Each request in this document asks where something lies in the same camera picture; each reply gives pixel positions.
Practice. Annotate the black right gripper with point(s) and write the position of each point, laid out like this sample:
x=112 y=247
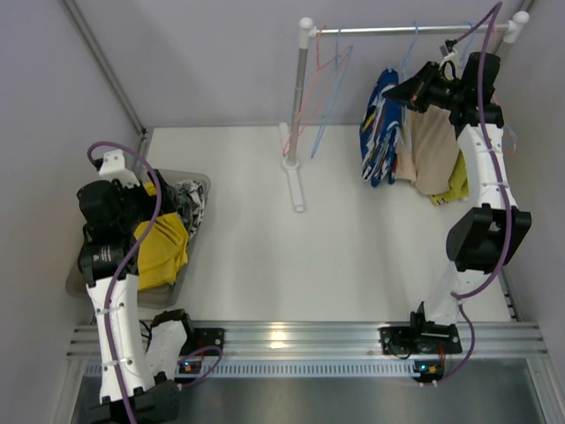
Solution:
x=424 y=87

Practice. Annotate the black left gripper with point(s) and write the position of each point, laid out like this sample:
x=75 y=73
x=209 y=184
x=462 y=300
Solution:
x=155 y=190

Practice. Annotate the newspaper print trousers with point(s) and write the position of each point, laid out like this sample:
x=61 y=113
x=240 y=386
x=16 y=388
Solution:
x=191 y=203

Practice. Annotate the blue patterned garment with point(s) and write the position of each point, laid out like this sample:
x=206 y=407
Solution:
x=380 y=132

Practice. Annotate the pink wire hanger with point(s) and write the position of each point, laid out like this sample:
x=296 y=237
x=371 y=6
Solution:
x=509 y=138
x=317 y=80

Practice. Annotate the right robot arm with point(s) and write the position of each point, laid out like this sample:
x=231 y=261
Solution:
x=485 y=239

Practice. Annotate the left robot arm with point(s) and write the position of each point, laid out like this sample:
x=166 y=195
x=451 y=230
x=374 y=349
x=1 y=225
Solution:
x=138 y=377

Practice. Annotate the beige garment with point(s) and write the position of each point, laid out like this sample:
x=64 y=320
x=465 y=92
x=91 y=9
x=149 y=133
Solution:
x=428 y=151

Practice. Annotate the yellow green garment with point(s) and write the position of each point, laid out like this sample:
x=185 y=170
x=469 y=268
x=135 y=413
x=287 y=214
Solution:
x=458 y=188

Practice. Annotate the white clothes rack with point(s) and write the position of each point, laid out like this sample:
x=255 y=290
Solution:
x=290 y=133

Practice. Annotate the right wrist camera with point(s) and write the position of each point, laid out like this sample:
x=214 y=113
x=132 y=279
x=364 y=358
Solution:
x=449 y=53

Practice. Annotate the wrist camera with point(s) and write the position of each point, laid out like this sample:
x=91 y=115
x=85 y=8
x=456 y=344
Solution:
x=114 y=169
x=449 y=53

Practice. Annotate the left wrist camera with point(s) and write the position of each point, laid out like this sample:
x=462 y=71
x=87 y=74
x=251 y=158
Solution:
x=114 y=169

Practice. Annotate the aluminium mounting rail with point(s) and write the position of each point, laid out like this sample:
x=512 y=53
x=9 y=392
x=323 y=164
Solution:
x=360 y=340

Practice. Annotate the grey slotted cable duct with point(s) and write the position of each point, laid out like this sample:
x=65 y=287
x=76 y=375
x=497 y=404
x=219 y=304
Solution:
x=230 y=368

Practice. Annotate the aluminium frame post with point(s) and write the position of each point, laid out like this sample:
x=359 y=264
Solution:
x=86 y=34

